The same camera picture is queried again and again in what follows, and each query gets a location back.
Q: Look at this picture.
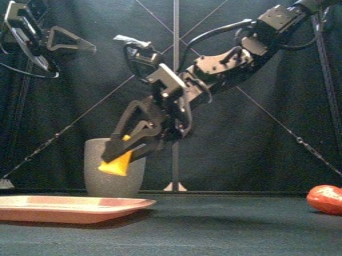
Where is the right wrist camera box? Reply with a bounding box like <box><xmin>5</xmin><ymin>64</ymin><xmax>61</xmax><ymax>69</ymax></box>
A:
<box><xmin>113</xmin><ymin>34</ymin><xmax>166</xmax><ymax>83</ymax></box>

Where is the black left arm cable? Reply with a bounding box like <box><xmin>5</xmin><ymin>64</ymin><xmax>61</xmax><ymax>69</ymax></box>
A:
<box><xmin>0</xmin><ymin>39</ymin><xmax>62</xmax><ymax>80</ymax></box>

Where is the yellow toy can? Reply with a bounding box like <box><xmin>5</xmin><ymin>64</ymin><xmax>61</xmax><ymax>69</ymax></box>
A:
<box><xmin>98</xmin><ymin>134</ymin><xmax>134</xmax><ymax>177</ymax></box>

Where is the slanted metal frame strut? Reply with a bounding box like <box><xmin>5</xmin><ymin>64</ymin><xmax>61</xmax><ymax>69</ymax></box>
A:
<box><xmin>312</xmin><ymin>13</ymin><xmax>342</xmax><ymax>148</ymax></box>

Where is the white frame foot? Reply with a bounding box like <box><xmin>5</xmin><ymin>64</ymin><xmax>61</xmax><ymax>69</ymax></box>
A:
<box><xmin>0</xmin><ymin>178</ymin><xmax>17</xmax><ymax>190</ymax></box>

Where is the pink plate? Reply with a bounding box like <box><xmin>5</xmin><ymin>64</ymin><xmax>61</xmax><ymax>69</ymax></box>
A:
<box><xmin>0</xmin><ymin>195</ymin><xmax>158</xmax><ymax>225</ymax></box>

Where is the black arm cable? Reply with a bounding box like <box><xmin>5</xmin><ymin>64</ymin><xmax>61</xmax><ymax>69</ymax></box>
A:
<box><xmin>178</xmin><ymin>18</ymin><xmax>257</xmax><ymax>74</ymax></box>
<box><xmin>0</xmin><ymin>39</ymin><xmax>62</xmax><ymax>80</ymax></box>

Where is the grey cup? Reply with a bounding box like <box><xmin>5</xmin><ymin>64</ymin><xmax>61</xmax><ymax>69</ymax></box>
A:
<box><xmin>83</xmin><ymin>137</ymin><xmax>148</xmax><ymax>198</ymax></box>

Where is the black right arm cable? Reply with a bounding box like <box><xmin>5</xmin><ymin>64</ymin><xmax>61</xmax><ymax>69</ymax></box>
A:
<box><xmin>178</xmin><ymin>18</ymin><xmax>257</xmax><ymax>74</ymax></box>

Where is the vertical metal frame pole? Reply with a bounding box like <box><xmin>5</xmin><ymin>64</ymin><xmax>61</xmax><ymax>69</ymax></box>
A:
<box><xmin>162</xmin><ymin>0</ymin><xmax>190</xmax><ymax>193</ymax></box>

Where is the red toy fruit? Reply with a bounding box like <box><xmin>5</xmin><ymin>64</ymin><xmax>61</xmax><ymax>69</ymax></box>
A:
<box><xmin>307</xmin><ymin>184</ymin><xmax>342</xmax><ymax>216</ymax></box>

